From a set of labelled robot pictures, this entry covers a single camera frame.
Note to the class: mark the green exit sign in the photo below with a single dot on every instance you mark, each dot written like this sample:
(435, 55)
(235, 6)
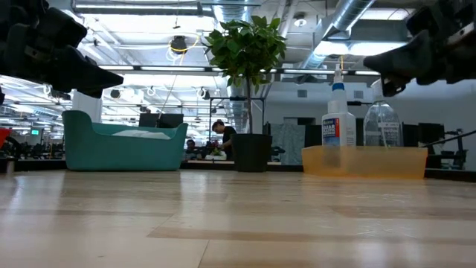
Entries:
(35, 132)

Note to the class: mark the white cloth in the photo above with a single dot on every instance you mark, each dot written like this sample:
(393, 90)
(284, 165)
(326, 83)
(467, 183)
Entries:
(143, 134)

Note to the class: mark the black background equipment stand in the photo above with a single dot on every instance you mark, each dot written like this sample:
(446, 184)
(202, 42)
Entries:
(455, 149)

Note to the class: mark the red background object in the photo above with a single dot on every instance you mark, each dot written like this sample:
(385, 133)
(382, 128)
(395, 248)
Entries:
(3, 136)

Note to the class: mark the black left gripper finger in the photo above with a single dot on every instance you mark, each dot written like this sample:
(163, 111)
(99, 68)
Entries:
(93, 94)
(85, 76)

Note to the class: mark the person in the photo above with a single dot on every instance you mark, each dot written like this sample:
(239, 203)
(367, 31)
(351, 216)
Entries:
(226, 136)
(191, 149)

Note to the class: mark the teal plastic bin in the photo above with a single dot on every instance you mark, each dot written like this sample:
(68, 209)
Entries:
(122, 152)

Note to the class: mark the white spray bottle blue nozzle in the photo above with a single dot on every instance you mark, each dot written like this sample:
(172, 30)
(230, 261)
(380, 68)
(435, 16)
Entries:
(338, 123)

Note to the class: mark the black ceiling device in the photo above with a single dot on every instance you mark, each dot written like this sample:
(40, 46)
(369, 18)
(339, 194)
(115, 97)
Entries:
(179, 44)

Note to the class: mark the clear plastic spray bottle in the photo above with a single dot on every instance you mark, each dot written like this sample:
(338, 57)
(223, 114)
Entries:
(382, 123)

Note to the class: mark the potted green plant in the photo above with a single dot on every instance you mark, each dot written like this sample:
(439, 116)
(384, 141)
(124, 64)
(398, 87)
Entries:
(247, 48)

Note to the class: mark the black background monitor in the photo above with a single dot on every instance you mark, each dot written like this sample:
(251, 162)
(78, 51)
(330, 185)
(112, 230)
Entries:
(427, 132)
(160, 121)

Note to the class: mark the silver ventilation duct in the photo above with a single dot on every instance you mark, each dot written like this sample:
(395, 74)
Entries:
(346, 15)

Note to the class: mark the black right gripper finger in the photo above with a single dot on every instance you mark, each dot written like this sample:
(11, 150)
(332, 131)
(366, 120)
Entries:
(401, 61)
(392, 86)

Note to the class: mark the orange translucent tray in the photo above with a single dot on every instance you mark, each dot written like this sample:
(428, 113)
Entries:
(364, 162)

